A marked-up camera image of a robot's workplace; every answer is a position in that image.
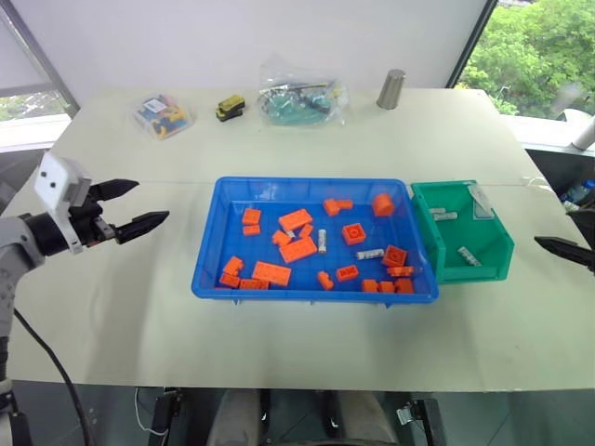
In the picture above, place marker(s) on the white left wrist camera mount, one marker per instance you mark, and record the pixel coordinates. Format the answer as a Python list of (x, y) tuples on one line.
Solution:
[(55, 179)]

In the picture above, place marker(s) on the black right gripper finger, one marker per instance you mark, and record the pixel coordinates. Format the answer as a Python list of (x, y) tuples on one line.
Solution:
[(569, 250)]

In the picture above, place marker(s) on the flat orange block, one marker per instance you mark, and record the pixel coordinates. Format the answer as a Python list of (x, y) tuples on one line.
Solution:
[(254, 284), (400, 271)]

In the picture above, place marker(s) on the black bracket with metal clamp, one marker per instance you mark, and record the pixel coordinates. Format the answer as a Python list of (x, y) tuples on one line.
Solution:
[(420, 418)]

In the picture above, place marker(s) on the large orange rectangular block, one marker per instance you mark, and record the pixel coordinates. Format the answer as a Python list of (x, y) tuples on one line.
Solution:
[(295, 220), (272, 273), (297, 249)]

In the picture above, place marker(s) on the black table bracket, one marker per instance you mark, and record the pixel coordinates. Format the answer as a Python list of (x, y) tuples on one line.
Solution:
[(165, 415)]

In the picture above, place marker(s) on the clear box of colourful parts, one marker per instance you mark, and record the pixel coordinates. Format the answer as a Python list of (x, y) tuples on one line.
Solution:
[(162, 116)]

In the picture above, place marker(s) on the white tube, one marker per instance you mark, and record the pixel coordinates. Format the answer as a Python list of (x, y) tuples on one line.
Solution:
[(585, 136)]

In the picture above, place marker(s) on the clear bag of parts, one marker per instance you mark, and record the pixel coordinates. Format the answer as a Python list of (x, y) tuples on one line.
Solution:
[(302, 100)]

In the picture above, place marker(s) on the dark window frame bar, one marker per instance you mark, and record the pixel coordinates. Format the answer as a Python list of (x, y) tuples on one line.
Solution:
[(469, 44), (42, 60)]

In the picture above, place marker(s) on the clear plastic label holder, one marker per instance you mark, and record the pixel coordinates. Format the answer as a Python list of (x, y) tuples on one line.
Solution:
[(481, 202)]

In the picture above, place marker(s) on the steel cup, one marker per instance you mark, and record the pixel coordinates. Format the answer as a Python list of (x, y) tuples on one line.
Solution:
[(390, 90)]

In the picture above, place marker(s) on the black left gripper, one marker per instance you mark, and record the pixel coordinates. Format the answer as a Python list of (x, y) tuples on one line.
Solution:
[(88, 220)]

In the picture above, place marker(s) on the blue plastic tray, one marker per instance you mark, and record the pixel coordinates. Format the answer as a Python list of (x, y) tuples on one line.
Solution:
[(307, 271)]

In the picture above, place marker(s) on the yellow and black toy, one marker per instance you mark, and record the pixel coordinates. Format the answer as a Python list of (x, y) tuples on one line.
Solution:
[(230, 108)]

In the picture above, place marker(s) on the orange cylinder block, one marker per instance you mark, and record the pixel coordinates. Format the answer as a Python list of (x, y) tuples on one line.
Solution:
[(383, 205)]

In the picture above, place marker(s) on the plastic bottles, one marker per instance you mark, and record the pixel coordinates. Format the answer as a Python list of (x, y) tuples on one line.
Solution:
[(578, 191)]

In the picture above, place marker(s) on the small orange block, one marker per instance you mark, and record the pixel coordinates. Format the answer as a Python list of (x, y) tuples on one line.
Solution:
[(370, 286), (229, 280), (251, 230), (325, 280), (386, 287), (280, 238), (306, 231), (404, 285), (347, 273)]

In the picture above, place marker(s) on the orange square block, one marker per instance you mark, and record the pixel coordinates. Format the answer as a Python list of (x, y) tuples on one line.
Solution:
[(353, 234), (251, 217), (233, 265), (395, 255)]

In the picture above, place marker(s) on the green plastic bin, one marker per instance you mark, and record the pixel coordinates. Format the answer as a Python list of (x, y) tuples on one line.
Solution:
[(465, 237)]

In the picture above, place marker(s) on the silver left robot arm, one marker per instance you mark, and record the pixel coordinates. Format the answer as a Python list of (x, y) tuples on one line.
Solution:
[(18, 234)]

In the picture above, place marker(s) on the orange L-shaped block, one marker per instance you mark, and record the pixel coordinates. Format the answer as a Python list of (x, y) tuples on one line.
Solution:
[(335, 206)]

